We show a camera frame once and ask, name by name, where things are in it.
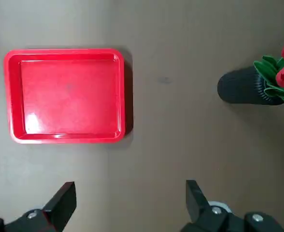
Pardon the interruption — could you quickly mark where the black ribbed vase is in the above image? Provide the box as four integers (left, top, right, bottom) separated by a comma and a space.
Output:
216, 65, 284, 106

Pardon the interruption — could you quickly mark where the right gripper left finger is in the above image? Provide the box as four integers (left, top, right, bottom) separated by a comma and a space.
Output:
0, 181, 77, 232

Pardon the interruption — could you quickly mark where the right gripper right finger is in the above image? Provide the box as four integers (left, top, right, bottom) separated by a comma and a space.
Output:
182, 180, 284, 232

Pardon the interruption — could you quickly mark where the red plastic tray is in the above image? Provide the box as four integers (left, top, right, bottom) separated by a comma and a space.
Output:
3, 48, 126, 145

